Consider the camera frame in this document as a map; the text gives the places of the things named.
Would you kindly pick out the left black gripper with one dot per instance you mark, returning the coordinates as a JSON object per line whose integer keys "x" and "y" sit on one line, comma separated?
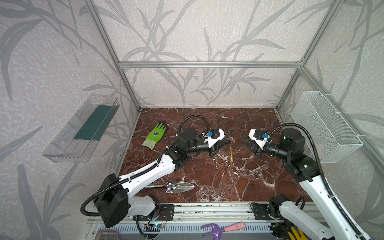
{"x": 214, "y": 146}

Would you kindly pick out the clear plastic wall tray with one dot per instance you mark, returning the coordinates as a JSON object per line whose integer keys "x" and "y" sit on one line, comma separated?
{"x": 79, "y": 138}

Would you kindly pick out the green work glove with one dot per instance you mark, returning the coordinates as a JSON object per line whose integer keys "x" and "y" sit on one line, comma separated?
{"x": 155, "y": 135}

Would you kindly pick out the yellow black glove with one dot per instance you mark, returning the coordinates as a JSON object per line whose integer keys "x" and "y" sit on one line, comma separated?
{"x": 289, "y": 231}

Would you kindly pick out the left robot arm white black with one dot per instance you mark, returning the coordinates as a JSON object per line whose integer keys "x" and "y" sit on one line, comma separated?
{"x": 117, "y": 197}

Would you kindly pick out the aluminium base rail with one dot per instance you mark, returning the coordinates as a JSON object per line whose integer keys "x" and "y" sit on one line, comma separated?
{"x": 216, "y": 212}

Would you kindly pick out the purple pink garden fork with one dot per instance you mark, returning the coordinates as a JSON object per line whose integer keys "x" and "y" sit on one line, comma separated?
{"x": 216, "y": 231}

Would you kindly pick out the small green circuit board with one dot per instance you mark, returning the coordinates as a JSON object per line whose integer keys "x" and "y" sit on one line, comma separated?
{"x": 156, "y": 227}

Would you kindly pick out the silver garden trowel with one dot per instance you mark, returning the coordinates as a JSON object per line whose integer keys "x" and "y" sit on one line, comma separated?
{"x": 173, "y": 187}

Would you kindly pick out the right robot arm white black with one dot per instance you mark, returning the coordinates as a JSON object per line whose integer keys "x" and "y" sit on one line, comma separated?
{"x": 297, "y": 150}

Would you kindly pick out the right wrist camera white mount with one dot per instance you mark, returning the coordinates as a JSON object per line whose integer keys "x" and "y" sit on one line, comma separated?
{"x": 261, "y": 138}

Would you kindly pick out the white wire basket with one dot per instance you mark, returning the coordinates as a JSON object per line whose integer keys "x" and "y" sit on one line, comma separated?
{"x": 333, "y": 137}

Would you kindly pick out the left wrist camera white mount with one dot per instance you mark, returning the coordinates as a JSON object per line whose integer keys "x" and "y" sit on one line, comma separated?
{"x": 213, "y": 137}

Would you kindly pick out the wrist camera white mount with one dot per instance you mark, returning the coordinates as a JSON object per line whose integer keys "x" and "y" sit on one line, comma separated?
{"x": 213, "y": 137}
{"x": 261, "y": 138}

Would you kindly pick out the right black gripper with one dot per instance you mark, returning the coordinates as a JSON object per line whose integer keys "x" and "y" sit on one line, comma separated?
{"x": 257, "y": 147}

